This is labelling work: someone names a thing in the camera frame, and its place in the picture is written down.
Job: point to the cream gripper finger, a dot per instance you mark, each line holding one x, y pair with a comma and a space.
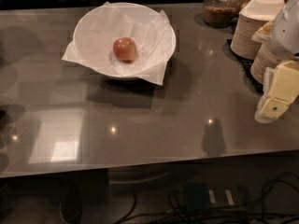
288, 85
268, 105

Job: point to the red apple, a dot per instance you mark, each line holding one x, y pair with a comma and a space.
125, 49

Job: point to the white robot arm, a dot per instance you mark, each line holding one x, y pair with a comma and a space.
284, 36

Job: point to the white bowl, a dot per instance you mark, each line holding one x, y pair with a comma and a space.
93, 31

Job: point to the tall stack of paper plates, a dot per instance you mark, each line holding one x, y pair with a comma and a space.
242, 44

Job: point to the white foam container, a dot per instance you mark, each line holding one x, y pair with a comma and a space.
262, 10

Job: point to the dark power adapter box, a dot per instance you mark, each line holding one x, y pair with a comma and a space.
196, 196

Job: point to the glass jar with grains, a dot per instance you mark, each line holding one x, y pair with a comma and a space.
220, 13

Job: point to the white paper liner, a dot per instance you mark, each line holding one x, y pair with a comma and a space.
149, 31

